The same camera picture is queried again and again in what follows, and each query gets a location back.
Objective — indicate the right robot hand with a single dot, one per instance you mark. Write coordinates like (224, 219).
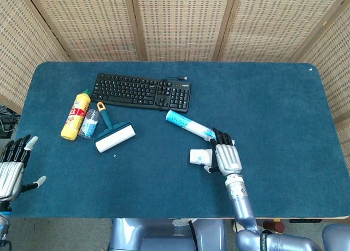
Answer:
(228, 158)

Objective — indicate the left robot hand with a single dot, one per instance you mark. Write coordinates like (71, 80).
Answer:
(11, 171)

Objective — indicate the white paper cup blue flowers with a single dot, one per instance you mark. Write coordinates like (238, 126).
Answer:
(198, 156)

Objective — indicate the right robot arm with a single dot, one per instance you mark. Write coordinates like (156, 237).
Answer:
(243, 207)

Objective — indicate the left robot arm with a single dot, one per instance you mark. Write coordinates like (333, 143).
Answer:
(3, 226)

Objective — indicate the blue white wrapped roll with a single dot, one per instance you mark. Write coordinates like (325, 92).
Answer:
(180, 121)

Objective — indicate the blue table cloth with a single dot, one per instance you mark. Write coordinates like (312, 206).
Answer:
(164, 180)

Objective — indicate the yellow bottle green cap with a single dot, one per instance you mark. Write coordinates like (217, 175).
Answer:
(72, 125)

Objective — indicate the dark red cylinder object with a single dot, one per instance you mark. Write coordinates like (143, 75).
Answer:
(274, 227)

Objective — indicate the clear plastic bottle blue label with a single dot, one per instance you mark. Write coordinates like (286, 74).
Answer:
(88, 125)

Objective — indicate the black bar under table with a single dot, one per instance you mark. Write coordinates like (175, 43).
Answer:
(304, 221)

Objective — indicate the grey blue robot torso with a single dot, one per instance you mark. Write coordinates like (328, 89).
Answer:
(153, 237)

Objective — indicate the black computer keyboard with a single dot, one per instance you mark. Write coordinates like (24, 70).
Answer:
(128, 91)

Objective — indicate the woven wooden folding screen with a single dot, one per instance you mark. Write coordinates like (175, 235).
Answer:
(180, 21)

